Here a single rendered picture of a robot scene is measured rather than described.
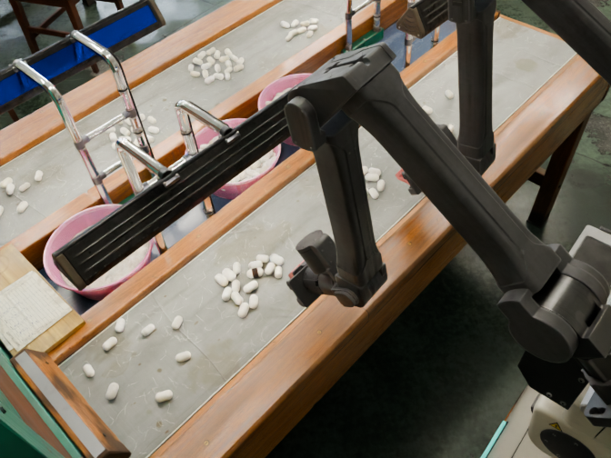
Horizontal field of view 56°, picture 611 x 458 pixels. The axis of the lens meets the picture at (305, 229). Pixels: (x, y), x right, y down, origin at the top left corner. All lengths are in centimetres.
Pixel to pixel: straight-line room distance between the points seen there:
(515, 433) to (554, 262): 105
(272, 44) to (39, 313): 117
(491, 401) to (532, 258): 138
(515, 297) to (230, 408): 66
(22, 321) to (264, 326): 53
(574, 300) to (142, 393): 87
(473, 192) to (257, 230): 85
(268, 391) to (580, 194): 184
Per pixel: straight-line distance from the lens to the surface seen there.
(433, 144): 66
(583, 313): 72
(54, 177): 175
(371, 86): 65
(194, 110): 119
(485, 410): 203
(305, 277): 110
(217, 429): 117
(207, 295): 134
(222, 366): 125
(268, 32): 212
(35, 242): 157
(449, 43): 201
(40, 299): 143
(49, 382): 121
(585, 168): 281
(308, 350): 121
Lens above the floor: 184
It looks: 50 degrees down
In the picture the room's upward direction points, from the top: 5 degrees counter-clockwise
